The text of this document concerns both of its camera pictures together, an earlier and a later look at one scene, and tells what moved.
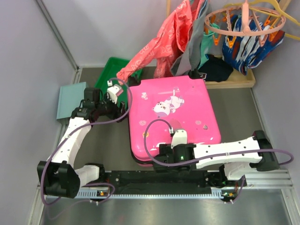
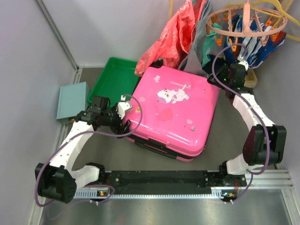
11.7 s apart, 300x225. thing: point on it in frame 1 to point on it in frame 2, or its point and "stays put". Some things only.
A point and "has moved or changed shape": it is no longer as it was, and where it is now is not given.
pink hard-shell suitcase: [158, 106] has moved or changed shape
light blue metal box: [70, 98] stays put
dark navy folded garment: [216, 69] stays put
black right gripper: [165, 148] to [224, 71]
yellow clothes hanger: [280, 8] stays put
